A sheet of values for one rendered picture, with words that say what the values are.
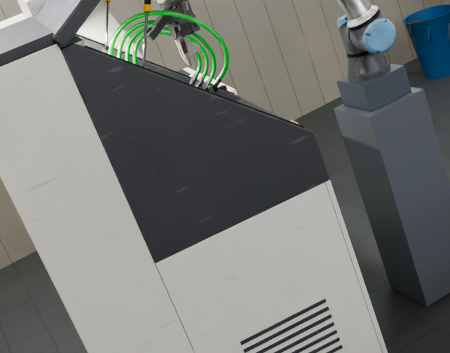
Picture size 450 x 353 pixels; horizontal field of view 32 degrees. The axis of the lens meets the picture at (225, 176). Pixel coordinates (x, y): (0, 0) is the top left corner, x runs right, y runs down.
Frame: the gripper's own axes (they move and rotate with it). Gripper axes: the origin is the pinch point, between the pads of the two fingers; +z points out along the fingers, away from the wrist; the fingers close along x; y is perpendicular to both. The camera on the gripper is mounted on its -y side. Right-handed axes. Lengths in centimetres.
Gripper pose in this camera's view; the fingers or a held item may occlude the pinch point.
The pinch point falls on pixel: (186, 62)
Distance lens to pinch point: 252.7
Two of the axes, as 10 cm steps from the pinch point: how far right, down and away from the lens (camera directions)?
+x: -3.0, -2.5, 9.2
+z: 3.4, 8.8, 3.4
